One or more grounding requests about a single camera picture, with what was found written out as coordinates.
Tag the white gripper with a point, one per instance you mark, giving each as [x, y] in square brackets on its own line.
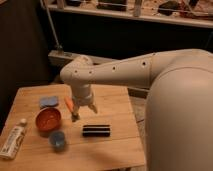
[82, 95]

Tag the orange ceramic bowl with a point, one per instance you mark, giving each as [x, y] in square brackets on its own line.
[48, 119]

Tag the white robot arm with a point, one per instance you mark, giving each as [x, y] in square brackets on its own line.
[179, 105]

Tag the black rectangular block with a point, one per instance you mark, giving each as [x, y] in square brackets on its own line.
[96, 131]

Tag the blue sponge cloth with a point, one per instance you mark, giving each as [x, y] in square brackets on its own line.
[48, 101]

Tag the small blue cup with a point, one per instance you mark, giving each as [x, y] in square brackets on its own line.
[57, 139]

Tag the white toothpaste tube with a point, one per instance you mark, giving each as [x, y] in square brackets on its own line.
[13, 142]

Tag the wooden shelf with clutter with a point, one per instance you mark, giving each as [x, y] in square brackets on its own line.
[177, 12]

